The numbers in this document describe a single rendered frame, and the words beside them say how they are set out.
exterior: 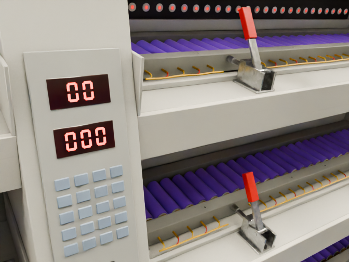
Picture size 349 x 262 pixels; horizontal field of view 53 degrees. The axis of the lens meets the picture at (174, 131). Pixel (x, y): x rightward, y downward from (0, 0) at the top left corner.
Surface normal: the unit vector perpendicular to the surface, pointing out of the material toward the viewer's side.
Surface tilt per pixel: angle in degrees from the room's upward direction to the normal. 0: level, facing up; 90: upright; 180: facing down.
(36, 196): 90
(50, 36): 90
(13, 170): 108
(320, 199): 18
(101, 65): 90
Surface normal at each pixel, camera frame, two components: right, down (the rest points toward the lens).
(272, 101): 0.53, 0.44
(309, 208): 0.11, -0.88
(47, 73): 0.54, 0.15
